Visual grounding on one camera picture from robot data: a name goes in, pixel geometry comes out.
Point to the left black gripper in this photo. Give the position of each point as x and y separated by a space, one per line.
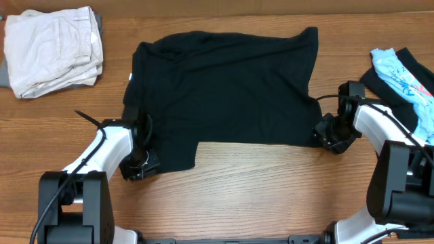
133 175

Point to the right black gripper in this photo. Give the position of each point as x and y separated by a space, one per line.
325 132

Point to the black t-shirt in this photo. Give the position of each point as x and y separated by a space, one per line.
224 87

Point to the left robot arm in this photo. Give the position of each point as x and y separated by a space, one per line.
74 204

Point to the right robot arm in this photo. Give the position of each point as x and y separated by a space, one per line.
399 199

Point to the black garment at right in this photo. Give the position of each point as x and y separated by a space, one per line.
401 109

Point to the light blue printed shirt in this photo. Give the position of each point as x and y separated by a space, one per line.
401 80

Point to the folded beige trousers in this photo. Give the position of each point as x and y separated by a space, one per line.
47 52

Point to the grey folded cloth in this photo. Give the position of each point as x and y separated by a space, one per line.
4 71

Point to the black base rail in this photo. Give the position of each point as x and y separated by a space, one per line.
234 240

